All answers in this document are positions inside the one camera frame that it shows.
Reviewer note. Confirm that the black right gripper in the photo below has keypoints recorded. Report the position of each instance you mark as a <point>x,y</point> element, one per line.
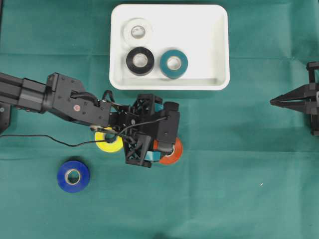
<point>300,93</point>

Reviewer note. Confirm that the white plastic tray case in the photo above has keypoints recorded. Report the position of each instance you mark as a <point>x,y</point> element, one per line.
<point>200,31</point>

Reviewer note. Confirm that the teal tape roll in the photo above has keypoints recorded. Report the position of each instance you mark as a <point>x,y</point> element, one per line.
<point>173,63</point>

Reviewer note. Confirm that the green table cloth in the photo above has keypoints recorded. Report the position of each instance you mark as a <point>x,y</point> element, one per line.
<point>249,170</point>

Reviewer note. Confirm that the white tape roll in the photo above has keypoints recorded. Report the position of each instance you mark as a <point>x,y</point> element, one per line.
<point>137,32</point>

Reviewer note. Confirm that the blue tape roll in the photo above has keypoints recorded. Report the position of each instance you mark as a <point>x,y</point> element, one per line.
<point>73,176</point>

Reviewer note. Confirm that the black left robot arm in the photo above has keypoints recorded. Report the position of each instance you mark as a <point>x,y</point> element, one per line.
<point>67,99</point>

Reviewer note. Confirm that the red tape roll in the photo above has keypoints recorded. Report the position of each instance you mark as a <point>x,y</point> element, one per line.
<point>172,158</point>

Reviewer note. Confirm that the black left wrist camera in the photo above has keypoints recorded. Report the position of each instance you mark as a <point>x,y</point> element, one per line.
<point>167,128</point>

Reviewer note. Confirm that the black tape roll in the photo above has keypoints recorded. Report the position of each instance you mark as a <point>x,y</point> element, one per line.
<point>140,61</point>

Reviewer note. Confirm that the yellow tape roll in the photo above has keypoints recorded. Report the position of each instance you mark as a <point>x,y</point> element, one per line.
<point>107,142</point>

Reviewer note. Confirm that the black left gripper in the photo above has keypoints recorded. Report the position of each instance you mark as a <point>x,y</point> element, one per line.
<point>142,129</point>

